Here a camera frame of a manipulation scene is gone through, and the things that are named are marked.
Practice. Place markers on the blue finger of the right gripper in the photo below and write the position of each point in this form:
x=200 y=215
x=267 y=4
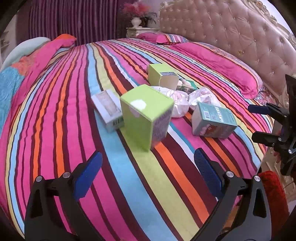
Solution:
x=258 y=109

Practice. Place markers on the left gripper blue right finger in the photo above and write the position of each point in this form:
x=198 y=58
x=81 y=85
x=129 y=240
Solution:
x=211 y=172

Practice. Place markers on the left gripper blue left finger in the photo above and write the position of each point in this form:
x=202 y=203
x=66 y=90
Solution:
x=85 y=173

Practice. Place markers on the teal pink tissue box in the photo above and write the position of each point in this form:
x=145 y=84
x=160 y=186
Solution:
x=212 y=121

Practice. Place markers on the white plastic bag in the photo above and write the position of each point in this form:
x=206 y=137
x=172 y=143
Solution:
x=181 y=104

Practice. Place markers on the small green printed packet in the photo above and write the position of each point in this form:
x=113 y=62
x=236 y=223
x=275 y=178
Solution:
x=186 y=86

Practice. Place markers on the white Cosnori box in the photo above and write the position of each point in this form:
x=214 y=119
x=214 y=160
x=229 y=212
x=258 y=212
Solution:
x=108 y=106

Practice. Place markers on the lime green tall box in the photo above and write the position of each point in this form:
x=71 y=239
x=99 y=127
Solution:
x=147 y=115

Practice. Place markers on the pink folded duvet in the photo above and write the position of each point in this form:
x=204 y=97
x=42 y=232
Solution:
x=238 y=72

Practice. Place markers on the striped colourful bed cover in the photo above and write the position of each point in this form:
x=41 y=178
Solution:
x=137 y=195

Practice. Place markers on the red fluffy rug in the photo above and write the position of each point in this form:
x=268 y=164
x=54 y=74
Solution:
x=276 y=199

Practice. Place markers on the tufted beige headboard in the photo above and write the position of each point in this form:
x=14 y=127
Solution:
x=244 y=29

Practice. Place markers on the pink striped pillow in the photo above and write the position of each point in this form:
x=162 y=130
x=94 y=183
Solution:
x=162 y=38

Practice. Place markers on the blue patterned blanket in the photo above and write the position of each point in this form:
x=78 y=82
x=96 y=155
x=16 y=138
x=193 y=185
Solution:
x=11 y=80

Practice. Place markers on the pale green pillow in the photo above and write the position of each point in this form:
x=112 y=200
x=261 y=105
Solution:
x=25 y=48

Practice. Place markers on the white bedside table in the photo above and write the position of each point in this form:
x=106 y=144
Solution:
x=133 y=32

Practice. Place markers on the white flower vase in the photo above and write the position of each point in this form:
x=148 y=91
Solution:
x=136 y=22

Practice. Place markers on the purple curtain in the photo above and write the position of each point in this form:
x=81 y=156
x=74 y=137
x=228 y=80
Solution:
x=88 y=21

